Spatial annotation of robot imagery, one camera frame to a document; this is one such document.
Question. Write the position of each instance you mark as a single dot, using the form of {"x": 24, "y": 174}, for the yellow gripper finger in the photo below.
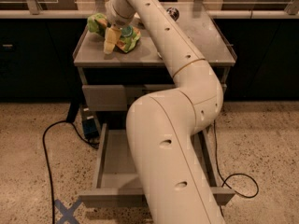
{"x": 112, "y": 36}

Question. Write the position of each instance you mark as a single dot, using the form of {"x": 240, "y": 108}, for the green rice chip bag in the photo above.
{"x": 97, "y": 23}

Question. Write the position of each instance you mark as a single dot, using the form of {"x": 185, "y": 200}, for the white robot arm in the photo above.
{"x": 160, "y": 124}

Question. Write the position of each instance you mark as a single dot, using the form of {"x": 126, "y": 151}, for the grey drawer cabinet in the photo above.
{"x": 143, "y": 66}

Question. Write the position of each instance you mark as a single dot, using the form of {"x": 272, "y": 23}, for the closed upper grey drawer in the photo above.
{"x": 102, "y": 97}

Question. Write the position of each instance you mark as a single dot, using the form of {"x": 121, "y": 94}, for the open middle grey drawer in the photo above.
{"x": 115, "y": 180}

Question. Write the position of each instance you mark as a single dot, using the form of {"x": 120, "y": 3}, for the dark counter with cabinets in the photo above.
{"x": 36, "y": 59}

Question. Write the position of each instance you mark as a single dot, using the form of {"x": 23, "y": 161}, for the blue power box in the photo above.
{"x": 88, "y": 123}

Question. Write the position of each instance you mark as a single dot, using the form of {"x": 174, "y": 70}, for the blue tape cross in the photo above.
{"x": 67, "y": 213}

